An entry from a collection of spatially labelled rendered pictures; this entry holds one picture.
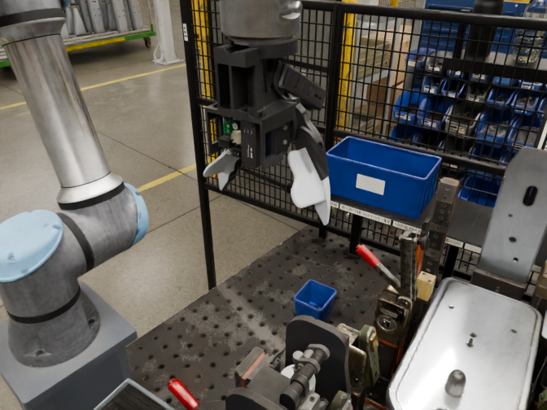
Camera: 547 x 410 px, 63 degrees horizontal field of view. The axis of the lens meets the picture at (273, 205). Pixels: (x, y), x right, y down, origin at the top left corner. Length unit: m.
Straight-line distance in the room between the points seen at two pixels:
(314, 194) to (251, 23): 0.18
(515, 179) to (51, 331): 0.97
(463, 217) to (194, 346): 0.86
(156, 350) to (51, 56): 0.88
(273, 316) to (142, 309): 1.22
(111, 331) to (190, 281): 1.78
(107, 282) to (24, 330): 1.94
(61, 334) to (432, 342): 0.71
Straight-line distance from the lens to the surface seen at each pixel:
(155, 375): 1.34
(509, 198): 1.14
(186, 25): 1.82
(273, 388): 0.71
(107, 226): 0.82
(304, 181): 0.47
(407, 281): 0.97
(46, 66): 0.80
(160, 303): 2.57
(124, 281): 2.76
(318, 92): 0.54
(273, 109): 0.45
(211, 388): 1.30
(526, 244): 1.19
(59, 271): 0.80
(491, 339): 1.07
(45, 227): 0.79
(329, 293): 1.43
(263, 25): 0.42
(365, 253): 0.98
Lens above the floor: 1.73
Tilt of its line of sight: 31 degrees down
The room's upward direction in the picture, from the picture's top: straight up
